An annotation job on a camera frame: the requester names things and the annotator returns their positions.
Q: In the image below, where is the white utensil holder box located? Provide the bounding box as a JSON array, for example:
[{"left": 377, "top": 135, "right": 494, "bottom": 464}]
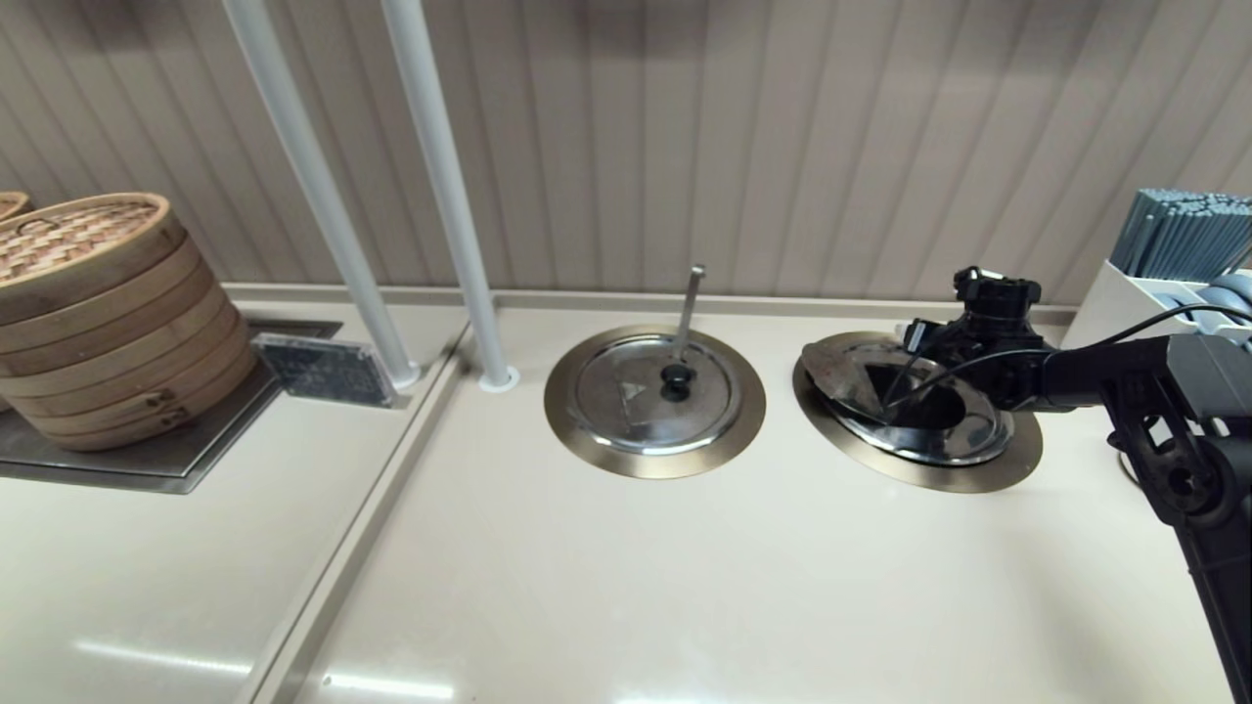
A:
[{"left": 1061, "top": 259, "right": 1252, "bottom": 353}]

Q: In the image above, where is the steel soup pot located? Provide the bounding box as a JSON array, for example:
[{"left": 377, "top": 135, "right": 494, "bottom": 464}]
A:
[{"left": 822, "top": 340, "right": 1015, "bottom": 466}]

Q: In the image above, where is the dark acrylic label sign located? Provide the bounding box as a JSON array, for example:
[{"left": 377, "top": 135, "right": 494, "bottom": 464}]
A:
[{"left": 252, "top": 333, "right": 400, "bottom": 409}]

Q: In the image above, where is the grey-blue chopsticks bundle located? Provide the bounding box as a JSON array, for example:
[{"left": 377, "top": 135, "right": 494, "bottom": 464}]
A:
[{"left": 1115, "top": 189, "right": 1252, "bottom": 285}]

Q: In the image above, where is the steel steamer tray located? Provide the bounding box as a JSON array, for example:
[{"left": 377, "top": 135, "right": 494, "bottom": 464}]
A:
[{"left": 0, "top": 320, "right": 343, "bottom": 495}]

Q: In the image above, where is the white metal pole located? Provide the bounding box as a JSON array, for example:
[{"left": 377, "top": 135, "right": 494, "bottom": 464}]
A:
[
  {"left": 380, "top": 0, "right": 520, "bottom": 394},
  {"left": 221, "top": 0, "right": 424, "bottom": 390}
]

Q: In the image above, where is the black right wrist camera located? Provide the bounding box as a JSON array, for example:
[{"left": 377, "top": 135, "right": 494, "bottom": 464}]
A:
[{"left": 954, "top": 266, "right": 1043, "bottom": 329}]

